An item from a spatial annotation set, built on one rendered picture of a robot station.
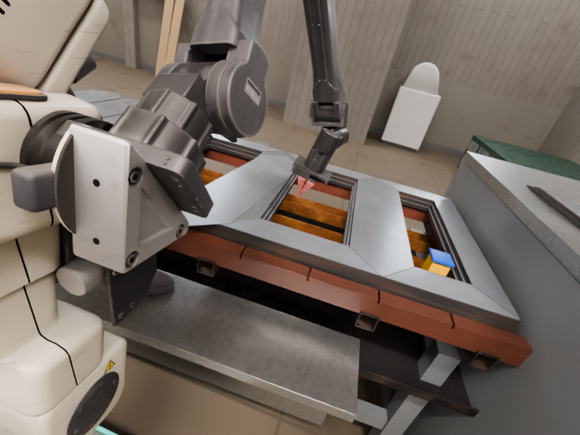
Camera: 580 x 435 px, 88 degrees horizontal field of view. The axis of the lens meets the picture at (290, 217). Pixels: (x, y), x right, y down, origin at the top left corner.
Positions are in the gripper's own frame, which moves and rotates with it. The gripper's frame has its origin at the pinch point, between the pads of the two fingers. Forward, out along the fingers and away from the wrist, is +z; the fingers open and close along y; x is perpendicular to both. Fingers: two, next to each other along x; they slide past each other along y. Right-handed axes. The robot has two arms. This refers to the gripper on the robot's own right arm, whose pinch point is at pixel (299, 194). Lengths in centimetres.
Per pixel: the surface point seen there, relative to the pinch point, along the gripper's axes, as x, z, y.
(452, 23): -633, -137, -96
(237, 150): -51, 21, 35
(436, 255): -1.8, -3.0, -42.2
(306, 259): 12.8, 8.8, -9.9
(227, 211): 6.0, 12.7, 15.4
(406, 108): -544, 14, -97
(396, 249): -2.8, 1.6, -32.6
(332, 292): 17.2, 10.5, -19.2
